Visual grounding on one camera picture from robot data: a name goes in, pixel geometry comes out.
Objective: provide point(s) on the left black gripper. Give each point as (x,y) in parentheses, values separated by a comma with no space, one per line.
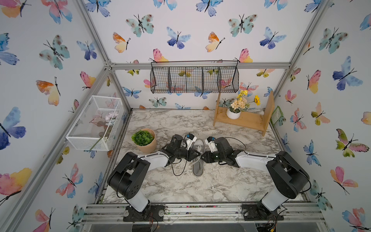
(190,154)

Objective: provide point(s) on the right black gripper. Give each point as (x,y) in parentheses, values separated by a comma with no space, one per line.
(206,157)

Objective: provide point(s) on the grey canvas sneaker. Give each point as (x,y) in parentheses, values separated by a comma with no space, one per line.
(199,146)

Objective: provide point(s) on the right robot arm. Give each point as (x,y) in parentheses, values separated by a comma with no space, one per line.
(288,176)

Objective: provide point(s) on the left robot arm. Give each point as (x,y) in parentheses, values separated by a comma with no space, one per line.
(128,176)

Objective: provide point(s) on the green plant in terracotta pot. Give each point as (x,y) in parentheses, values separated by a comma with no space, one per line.
(145,140)

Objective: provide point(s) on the wooden shelf rack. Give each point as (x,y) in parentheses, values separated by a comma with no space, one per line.
(247,119)

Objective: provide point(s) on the flowers in white pot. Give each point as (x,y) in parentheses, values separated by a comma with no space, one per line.
(241,104)

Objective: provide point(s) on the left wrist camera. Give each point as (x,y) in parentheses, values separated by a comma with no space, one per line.
(190,139)

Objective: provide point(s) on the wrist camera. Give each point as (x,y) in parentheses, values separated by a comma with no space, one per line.
(210,141)
(190,139)

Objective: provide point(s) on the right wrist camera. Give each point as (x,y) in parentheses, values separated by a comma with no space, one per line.
(210,141)

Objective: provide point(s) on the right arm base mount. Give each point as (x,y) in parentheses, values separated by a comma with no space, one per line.
(258,212)

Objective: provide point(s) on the green framed wall card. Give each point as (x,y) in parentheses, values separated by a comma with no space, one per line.
(277,117)

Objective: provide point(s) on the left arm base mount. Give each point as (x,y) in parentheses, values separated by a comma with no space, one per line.
(150,213)

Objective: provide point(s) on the black wire wall basket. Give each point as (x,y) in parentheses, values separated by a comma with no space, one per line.
(201,77)

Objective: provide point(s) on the white mesh wall basket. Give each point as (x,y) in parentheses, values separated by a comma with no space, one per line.
(97,124)

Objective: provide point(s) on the aluminium front rail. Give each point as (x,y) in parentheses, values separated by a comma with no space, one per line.
(180,213)

